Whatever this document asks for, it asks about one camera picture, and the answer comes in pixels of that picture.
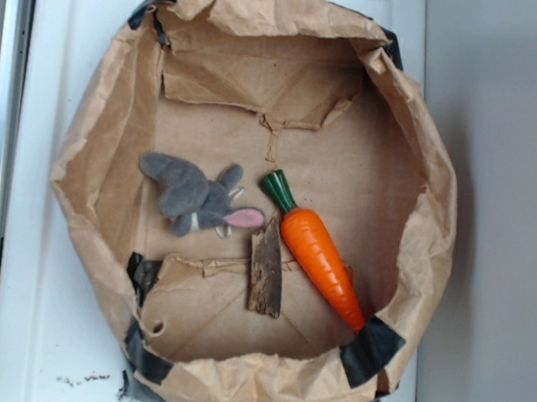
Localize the white plastic tray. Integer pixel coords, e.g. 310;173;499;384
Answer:
0;0;427;402

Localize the gray plush bunny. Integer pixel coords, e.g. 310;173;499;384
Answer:
139;151;266;239

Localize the brown wood bark piece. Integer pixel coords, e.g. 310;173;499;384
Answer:
246;214;282;319

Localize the orange plastic toy carrot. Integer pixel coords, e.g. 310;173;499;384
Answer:
259;170;365;333

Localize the brown paper bag tray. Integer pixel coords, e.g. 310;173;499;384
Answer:
51;0;457;402

